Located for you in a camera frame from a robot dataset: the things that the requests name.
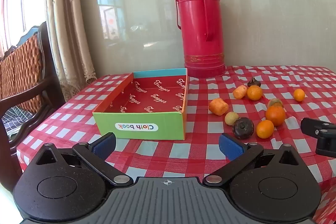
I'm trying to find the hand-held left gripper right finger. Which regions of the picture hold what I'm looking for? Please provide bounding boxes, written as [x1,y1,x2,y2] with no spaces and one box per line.
[202,133,305,187]

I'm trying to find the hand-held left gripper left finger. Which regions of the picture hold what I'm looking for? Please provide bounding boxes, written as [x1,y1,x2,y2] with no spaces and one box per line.
[31,132,133,187]

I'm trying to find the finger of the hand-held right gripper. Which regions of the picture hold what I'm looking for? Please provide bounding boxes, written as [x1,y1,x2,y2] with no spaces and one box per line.
[301,117,336,158]

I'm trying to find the large dark mangosteen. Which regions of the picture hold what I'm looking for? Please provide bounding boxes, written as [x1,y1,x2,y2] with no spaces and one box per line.
[232,117,255,140]

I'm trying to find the small yellow-green round fruit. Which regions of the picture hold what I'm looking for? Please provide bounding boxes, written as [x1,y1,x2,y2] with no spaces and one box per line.
[225,112,239,126]

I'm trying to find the small orange tangerine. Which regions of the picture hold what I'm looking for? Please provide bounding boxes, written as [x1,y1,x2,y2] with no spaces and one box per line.
[293,89,305,102]

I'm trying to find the brownish green round fruit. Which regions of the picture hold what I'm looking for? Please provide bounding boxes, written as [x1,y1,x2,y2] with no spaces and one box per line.
[268,98,284,109]

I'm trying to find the colourful cardboard box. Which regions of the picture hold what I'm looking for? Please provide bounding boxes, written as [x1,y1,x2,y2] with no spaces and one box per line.
[92,68,190,141]

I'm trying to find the red checkered tablecloth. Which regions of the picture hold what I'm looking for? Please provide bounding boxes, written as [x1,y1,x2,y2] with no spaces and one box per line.
[16,64,336,224]

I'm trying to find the blue plaid cloth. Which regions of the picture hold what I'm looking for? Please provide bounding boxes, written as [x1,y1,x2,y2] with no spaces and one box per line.
[2,105,33,140]

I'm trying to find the wooden sofa with orange cushions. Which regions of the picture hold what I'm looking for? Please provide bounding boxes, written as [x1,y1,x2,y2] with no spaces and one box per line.
[0,21,66,190]

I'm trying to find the red thermos flask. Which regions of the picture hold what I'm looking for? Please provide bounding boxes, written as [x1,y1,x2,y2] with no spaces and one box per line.
[175,0,228,79]

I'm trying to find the beige lace curtain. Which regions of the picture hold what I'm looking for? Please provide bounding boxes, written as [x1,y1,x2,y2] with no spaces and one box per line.
[43,0,97,102]

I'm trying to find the window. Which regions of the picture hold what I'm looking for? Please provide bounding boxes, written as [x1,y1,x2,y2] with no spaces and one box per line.
[0,0,49,56]

